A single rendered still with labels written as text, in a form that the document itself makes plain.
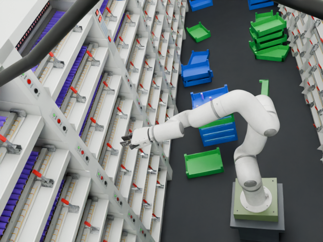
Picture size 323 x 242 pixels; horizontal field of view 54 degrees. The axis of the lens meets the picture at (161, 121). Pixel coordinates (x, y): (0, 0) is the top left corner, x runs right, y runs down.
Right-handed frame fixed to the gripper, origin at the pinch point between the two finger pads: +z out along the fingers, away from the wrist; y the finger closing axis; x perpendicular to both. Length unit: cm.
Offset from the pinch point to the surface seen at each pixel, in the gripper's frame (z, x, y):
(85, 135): 10.8, 16.7, -6.7
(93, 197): 13.2, -3.0, -29.0
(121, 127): 11.0, -7.4, 18.5
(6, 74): -32, 81, -54
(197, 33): 9, -104, 260
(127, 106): 10.8, -7.5, 35.9
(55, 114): -1, 45, -23
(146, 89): 14, -27, 73
